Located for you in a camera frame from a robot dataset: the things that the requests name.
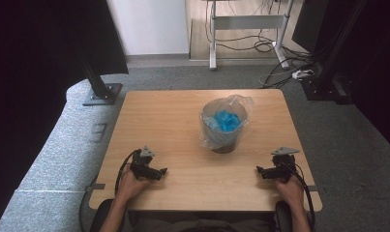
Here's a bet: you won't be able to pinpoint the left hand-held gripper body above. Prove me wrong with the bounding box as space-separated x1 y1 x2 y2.
130 145 157 181

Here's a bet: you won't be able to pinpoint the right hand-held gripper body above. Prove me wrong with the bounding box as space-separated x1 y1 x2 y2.
270 146 301 181

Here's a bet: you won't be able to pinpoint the person's left hand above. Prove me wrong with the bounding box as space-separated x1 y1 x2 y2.
116 164 154 204

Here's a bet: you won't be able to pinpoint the person's right hand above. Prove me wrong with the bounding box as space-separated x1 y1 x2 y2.
275 175 306 213

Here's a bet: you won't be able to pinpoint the grey floor socket cover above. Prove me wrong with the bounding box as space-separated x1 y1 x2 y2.
91 122 108 144

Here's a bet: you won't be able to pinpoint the bin with clear plastic bag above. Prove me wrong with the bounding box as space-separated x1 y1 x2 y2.
198 94 255 152

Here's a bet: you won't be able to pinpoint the crumpled blue glove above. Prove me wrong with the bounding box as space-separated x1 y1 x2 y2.
211 109 242 133

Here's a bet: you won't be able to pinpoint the person's dark trousers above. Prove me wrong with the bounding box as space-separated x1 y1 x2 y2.
128 217 278 232

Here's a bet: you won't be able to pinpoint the black metal stand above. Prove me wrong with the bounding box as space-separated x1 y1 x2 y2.
299 0 368 105
79 54 124 107

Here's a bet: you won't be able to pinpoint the white power strip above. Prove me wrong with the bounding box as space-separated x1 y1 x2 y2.
290 69 315 81

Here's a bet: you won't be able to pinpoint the black curtain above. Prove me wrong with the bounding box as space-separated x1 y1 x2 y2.
291 0 390 156
0 0 130 223

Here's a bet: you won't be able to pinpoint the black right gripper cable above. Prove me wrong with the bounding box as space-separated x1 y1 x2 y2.
291 163 316 232

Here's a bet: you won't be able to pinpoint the tangle of black floor cables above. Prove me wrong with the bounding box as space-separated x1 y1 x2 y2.
204 0 326 90

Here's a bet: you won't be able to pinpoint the white desk frame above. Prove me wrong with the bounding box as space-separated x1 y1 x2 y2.
201 0 296 72

